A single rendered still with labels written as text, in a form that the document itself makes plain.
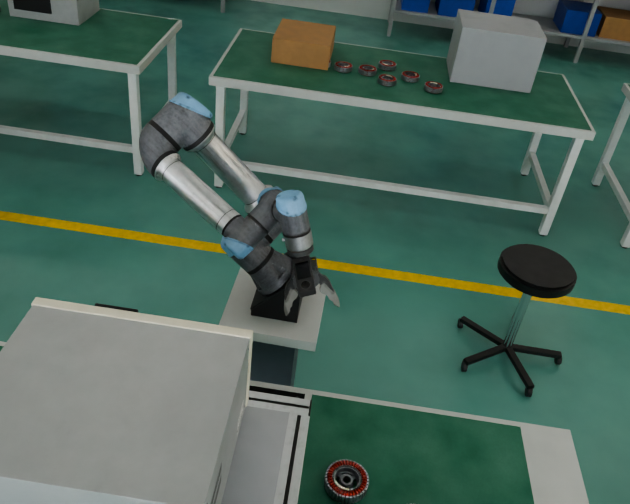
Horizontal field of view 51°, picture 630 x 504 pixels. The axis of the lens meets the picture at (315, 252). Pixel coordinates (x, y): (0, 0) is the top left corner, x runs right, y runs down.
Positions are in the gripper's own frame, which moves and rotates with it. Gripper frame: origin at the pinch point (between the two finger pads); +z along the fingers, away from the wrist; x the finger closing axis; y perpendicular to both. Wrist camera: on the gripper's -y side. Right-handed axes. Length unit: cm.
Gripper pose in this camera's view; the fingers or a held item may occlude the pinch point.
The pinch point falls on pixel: (313, 313)
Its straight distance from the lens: 183.9
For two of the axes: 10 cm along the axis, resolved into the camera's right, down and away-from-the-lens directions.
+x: -9.8, 1.7, 0.4
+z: 1.7, 8.8, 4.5
